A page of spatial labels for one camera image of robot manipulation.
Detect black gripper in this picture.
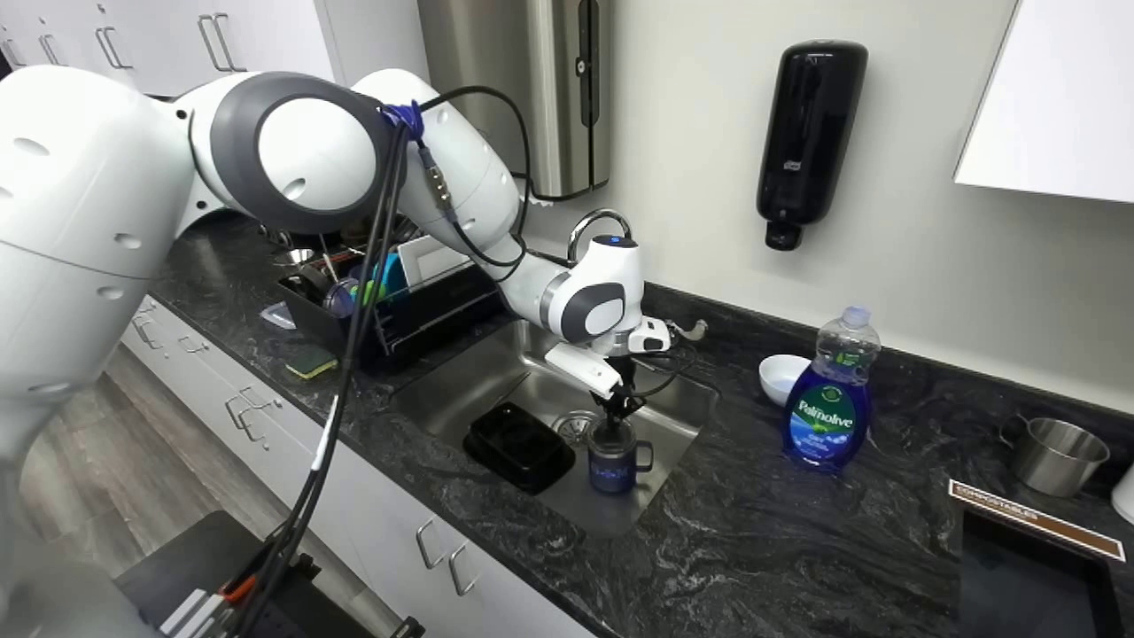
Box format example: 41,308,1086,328
595,351,655,432

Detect dark blue steel thermos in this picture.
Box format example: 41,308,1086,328
583,423,660,500

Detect steel sink drain strainer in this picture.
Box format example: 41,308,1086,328
552,404,601,445

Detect chrome faucet side lever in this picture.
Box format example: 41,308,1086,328
660,308,714,356

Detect black plastic food container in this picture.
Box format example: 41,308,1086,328
458,402,580,496

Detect stainless steel sink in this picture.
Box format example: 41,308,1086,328
398,317,724,544

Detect small white bowl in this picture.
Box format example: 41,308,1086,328
754,351,819,406

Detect chrome sink faucet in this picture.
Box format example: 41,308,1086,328
562,204,637,268

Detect blue dish soap bottle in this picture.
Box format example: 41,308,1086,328
780,302,887,476

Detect black ribbed dish rack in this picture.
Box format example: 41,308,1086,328
276,226,511,380

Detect white cutting board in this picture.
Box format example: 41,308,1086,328
394,230,473,286

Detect blue bowl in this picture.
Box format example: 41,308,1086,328
376,253,412,302

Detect white base cabinet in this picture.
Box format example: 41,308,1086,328
115,293,600,638

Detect yellow green sponge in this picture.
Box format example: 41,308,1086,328
280,340,343,385

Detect steel paper towel dispenser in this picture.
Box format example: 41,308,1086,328
413,0,616,203

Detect small blue white packet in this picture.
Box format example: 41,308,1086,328
255,297,302,337

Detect black breadboard table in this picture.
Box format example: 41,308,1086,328
108,508,401,638

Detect stainless steel cup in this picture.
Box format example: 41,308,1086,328
1008,410,1115,500

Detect black flat countertop appliance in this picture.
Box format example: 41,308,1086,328
946,476,1134,638

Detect orange black pen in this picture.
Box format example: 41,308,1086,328
154,565,285,638

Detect white round object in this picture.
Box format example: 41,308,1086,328
1109,461,1134,533

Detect white upper cabinet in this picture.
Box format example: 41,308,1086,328
953,0,1134,208
0,0,341,100

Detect steel base cabinet handle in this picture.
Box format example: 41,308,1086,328
224,397,255,450
443,544,478,600
412,519,445,575
241,385,285,418

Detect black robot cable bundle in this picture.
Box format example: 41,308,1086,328
226,82,536,638

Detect black wall soap dispenser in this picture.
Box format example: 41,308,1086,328
754,38,871,254

